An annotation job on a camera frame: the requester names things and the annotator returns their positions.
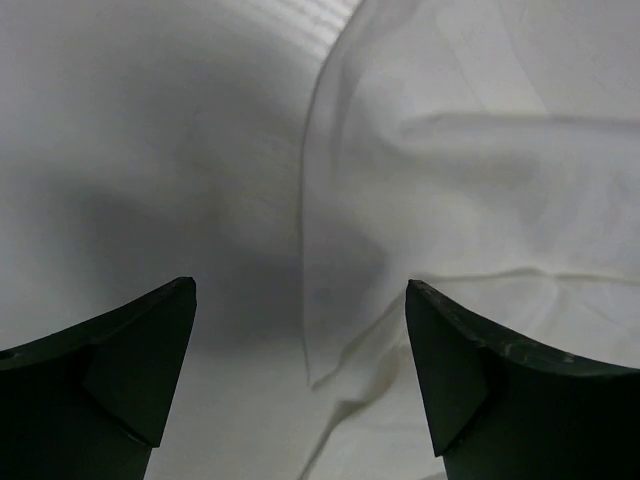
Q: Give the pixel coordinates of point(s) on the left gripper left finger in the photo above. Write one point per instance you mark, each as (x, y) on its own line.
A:
(92, 401)

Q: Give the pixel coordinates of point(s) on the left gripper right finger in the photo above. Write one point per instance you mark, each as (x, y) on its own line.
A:
(500, 405)

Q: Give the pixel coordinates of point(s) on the white t-shirt with robot print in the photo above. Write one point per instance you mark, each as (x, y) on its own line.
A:
(489, 148)

